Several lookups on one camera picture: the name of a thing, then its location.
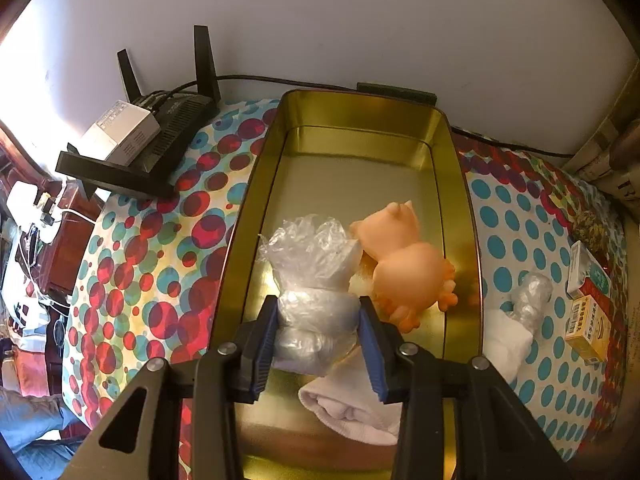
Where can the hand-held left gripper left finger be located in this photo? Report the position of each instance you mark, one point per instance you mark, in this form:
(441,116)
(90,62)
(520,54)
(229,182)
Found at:
(264,355)

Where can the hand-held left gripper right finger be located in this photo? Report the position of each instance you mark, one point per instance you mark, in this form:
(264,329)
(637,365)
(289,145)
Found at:
(372,355)

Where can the clear plastic bundle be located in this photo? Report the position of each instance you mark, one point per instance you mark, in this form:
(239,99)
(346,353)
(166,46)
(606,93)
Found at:
(532,300)
(315,310)

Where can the gold metal tin box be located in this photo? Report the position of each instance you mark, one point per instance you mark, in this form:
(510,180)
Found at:
(350,175)

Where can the yellow medicine box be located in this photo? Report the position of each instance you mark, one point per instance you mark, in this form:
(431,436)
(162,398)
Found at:
(587,332)

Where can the red and teal medicine box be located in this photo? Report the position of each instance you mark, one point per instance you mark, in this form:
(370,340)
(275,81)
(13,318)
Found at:
(590,272)

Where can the orange rubber pig toy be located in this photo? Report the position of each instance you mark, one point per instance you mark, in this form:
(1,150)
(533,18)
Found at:
(405,270)

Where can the polka dot tablecloth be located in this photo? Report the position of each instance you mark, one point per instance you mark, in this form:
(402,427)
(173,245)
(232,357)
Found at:
(150,260)

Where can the wooden nightstand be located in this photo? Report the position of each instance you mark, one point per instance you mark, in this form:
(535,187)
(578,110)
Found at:
(70,245)

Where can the black router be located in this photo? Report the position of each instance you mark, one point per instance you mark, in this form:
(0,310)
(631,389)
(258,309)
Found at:
(170,135)

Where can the blue cloth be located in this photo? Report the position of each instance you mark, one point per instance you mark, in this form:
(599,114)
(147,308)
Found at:
(30,420)

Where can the dried flower bundle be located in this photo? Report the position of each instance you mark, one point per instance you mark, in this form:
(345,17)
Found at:
(590,230)

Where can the white network box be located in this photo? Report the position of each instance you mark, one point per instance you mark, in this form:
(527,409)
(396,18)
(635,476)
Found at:
(122,132)

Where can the white power strip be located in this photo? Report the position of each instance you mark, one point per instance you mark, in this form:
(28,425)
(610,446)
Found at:
(30,210)

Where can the stack of newspapers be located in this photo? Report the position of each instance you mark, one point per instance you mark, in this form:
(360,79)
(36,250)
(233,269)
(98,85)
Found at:
(600,155)

